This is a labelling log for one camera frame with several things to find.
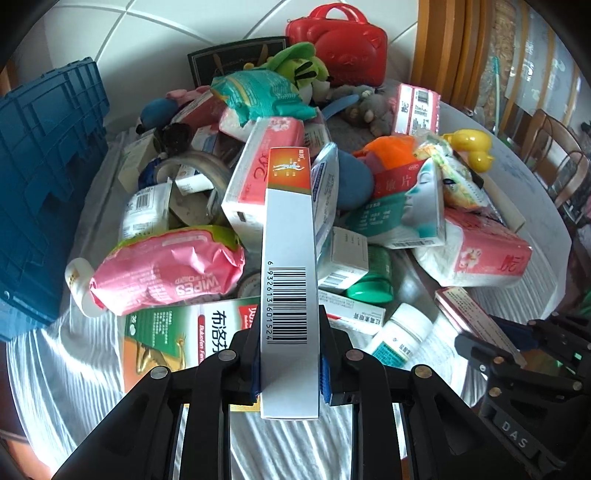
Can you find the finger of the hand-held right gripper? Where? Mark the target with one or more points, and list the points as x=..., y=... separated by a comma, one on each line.
x=512, y=330
x=480, y=344

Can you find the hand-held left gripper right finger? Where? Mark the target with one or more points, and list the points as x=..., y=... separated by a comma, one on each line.
x=325, y=383

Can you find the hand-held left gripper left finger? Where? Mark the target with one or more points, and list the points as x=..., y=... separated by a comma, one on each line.
x=240, y=355

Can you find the white medicine box orange end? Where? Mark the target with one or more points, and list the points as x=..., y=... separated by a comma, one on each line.
x=288, y=230

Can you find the blue plastic crate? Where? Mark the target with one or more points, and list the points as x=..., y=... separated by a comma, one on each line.
x=41, y=184

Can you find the flat pink medicine box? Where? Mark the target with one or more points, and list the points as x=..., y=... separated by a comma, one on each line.
x=466, y=309

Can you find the green orange medicine box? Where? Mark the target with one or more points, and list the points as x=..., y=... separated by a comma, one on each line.
x=184, y=337

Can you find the small white red medicine box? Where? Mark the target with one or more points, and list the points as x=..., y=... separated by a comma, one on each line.
x=355, y=314

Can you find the white pill bottle teal label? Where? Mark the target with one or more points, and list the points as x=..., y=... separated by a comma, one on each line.
x=401, y=332

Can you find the large pink flower tissue pack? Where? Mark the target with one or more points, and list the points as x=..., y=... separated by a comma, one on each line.
x=475, y=258

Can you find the pink wet wipes pack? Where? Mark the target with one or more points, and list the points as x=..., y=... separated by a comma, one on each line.
x=171, y=272

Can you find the green round jar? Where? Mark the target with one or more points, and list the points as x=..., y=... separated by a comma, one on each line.
x=374, y=281

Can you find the teal white medicine box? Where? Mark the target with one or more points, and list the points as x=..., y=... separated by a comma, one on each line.
x=406, y=212

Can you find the yellow floral tissue packet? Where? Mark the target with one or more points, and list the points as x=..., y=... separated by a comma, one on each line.
x=455, y=180

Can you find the white tissue pack red flowers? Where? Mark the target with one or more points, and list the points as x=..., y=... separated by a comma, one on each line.
x=251, y=180

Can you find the white barcode label box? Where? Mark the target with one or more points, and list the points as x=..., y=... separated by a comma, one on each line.
x=143, y=207

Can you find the white pill bottle yellow label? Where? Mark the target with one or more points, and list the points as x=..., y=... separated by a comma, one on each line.
x=78, y=281

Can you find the wooden chair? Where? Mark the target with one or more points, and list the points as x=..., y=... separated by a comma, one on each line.
x=558, y=157

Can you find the white striped tablecloth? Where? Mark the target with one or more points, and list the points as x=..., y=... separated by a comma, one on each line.
x=55, y=369

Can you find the yellow toy duck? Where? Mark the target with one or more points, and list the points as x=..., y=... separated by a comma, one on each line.
x=473, y=147

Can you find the white blue mask pack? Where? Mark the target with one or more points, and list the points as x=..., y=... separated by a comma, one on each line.
x=324, y=184

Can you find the clear packing tape roll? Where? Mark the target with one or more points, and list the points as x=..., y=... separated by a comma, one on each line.
x=194, y=159

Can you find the large blue ball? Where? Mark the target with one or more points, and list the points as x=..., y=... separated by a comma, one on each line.
x=353, y=177

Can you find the orange plush toy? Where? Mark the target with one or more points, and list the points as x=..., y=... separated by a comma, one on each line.
x=392, y=150

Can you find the beige white box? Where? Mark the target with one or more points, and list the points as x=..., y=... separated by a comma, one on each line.
x=138, y=157

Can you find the pink white box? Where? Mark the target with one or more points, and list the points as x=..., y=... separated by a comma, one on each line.
x=415, y=108

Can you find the small blue ball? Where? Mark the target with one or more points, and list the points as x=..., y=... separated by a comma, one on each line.
x=154, y=113

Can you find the grey plush toy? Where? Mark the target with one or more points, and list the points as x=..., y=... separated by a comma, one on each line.
x=369, y=110

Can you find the green wipes pack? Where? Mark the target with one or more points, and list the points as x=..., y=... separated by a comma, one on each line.
x=263, y=94

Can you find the pink plush toy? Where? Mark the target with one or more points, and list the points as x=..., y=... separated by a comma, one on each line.
x=180, y=95

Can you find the frosted glass partition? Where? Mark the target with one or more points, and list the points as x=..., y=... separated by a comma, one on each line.
x=535, y=55

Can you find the black box with gold print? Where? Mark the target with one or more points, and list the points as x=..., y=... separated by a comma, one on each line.
x=231, y=60

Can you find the green plush toy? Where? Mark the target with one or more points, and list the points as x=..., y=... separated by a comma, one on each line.
x=300, y=64

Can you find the red toy suitcase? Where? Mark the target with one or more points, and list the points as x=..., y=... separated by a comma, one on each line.
x=341, y=46

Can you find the wooden door frame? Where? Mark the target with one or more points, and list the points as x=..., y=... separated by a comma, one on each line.
x=457, y=46

